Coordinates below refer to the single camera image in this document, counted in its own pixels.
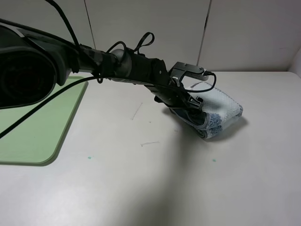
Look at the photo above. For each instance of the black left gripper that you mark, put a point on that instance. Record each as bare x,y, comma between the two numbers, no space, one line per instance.
172,93

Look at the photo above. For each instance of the blue white striped towel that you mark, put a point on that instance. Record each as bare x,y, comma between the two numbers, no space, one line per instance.
221,112

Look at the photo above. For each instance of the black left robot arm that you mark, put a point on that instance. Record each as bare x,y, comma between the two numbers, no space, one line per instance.
32,62

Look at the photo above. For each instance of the green plastic tray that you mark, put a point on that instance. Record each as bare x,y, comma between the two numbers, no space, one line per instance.
37,141

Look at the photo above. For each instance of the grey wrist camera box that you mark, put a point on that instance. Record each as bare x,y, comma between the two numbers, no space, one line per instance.
181,70

